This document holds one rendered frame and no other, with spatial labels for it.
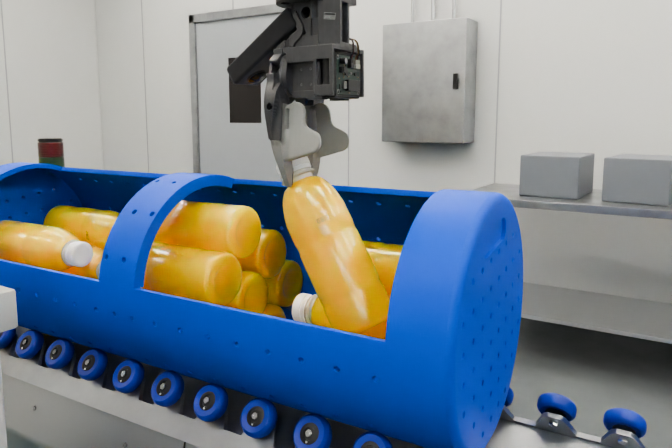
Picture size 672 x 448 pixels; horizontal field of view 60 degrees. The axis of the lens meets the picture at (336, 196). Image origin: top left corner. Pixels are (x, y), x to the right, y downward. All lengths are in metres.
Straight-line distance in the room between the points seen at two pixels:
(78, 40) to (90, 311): 5.75
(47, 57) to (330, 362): 5.84
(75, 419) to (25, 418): 0.11
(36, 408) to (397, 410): 0.61
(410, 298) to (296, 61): 0.27
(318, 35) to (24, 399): 0.72
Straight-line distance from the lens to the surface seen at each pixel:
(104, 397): 0.92
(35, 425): 1.04
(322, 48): 0.62
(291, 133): 0.64
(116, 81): 6.37
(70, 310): 0.88
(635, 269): 4.01
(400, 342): 0.56
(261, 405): 0.73
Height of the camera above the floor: 1.31
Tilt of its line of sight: 8 degrees down
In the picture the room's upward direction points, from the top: straight up
